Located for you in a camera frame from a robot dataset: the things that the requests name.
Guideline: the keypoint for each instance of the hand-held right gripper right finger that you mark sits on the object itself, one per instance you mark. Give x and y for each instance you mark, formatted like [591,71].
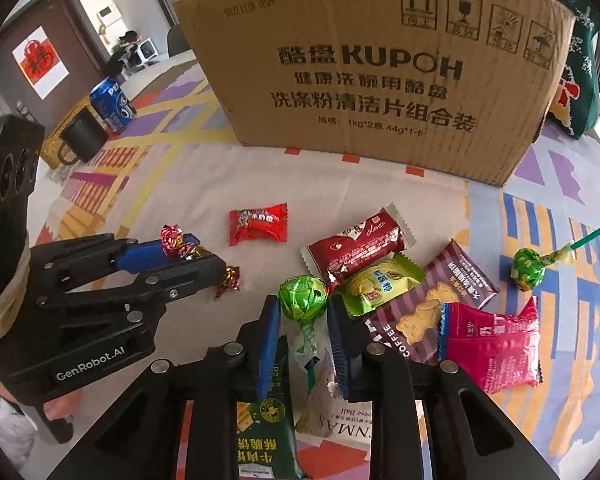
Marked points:
[337,345]

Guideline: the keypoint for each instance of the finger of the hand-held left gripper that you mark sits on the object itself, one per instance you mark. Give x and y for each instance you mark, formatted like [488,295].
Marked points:
[140,252]
[195,270]

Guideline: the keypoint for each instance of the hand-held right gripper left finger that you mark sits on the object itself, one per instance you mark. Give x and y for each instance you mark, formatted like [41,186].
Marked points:
[267,345]

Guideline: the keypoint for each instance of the foil candy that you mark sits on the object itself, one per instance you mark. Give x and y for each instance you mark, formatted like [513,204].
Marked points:
[172,239]
[228,280]

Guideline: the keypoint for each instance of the green foil lollipop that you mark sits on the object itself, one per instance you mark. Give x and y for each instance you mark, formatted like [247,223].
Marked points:
[302,297]

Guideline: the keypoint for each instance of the dark green snack packet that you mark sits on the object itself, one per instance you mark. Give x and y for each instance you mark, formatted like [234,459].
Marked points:
[262,440]

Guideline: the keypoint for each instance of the maroon striped biscuit packet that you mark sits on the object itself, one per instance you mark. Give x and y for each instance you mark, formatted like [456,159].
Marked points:
[430,310]

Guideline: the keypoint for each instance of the cardboard box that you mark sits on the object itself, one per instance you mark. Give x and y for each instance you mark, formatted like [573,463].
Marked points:
[380,85]

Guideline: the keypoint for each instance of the yellow green snack packet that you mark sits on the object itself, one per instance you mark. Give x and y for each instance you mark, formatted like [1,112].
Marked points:
[380,285]

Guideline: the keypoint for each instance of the red candy packet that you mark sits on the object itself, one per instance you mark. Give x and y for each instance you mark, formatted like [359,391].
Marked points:
[257,222]

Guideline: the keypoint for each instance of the black mug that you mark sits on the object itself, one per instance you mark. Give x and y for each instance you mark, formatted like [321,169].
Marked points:
[82,137]

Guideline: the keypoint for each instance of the dark brown door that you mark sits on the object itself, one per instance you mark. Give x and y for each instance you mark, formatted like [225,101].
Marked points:
[5,90]

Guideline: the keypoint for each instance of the red and white snack packet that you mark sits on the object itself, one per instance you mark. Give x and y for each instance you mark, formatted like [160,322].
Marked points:
[355,250]

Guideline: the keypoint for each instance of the red and white door poster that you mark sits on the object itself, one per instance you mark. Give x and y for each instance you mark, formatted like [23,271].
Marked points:
[37,60]

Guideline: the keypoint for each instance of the blue soda can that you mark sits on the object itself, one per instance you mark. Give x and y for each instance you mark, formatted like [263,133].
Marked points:
[111,105]

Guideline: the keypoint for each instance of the pink snack packet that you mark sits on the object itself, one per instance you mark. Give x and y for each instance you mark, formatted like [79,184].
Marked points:
[490,345]

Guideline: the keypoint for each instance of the white chair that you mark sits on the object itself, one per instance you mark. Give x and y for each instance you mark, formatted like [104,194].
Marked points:
[147,50]

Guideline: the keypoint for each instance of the green lollipop with green stick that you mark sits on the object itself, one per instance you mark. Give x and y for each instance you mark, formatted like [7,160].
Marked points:
[527,267]

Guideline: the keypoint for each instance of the grey chair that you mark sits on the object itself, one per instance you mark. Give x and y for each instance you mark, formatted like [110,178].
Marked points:
[177,37]

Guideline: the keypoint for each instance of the green knitted bag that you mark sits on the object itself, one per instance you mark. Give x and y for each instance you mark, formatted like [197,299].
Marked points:
[580,70]

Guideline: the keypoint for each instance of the black wall switch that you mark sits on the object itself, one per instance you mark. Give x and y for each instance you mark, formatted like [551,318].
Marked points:
[22,108]

